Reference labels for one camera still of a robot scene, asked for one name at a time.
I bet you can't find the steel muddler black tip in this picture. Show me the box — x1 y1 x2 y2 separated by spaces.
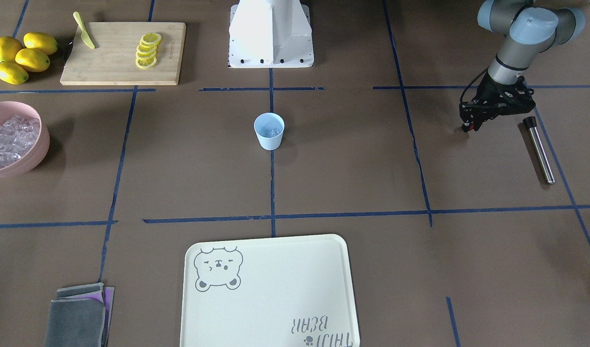
523 116 556 185

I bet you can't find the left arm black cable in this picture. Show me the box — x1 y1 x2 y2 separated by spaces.
459 67 489 105

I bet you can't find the lemon slices row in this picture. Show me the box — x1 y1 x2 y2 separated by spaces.
135 32 162 69

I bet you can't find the light blue cup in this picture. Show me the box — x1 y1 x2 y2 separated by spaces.
254 112 285 151

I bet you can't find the pile of ice cubes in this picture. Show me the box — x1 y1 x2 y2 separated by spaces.
0 114 41 169

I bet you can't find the yellow green knife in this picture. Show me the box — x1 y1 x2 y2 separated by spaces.
73 11 96 49

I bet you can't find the bamboo cutting board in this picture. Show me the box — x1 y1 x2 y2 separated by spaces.
60 22 186 86

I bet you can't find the grey folded cloth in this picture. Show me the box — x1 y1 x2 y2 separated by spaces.
44 282 116 347

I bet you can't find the cream bear tray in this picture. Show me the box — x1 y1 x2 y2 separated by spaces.
179 234 361 347

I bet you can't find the pink bowl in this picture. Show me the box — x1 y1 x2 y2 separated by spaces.
0 101 50 178

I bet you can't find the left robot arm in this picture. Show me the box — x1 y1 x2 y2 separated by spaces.
458 0 586 133

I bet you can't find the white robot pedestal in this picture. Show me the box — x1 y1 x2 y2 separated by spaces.
228 0 315 68

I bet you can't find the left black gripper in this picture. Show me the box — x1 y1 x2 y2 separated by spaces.
459 72 536 132

